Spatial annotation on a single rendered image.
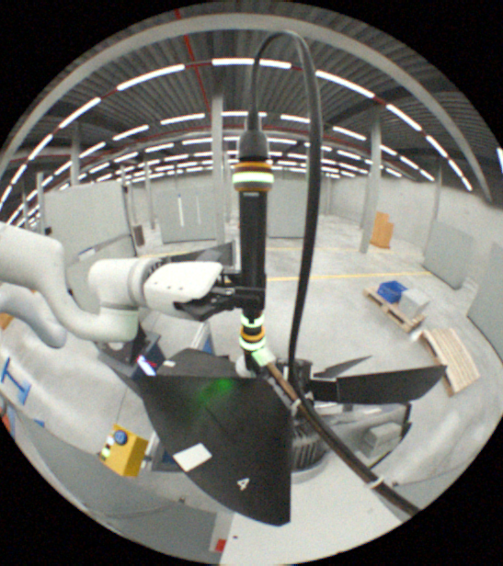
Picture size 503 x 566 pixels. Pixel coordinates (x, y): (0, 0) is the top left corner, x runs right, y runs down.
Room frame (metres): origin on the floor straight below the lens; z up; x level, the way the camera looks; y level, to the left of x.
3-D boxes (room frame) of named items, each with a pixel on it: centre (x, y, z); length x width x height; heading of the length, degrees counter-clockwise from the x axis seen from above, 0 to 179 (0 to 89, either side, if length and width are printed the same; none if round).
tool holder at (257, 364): (0.19, -0.01, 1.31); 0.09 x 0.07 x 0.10; 29
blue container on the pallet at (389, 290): (2.02, -2.69, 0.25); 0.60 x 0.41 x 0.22; 103
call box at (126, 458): (-0.06, 0.39, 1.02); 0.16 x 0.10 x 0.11; 174
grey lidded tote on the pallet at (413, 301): (1.53, -2.79, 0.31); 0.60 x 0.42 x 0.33; 102
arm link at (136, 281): (0.22, 0.17, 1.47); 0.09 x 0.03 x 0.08; 174
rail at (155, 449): (0.34, 0.34, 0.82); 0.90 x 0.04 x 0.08; 174
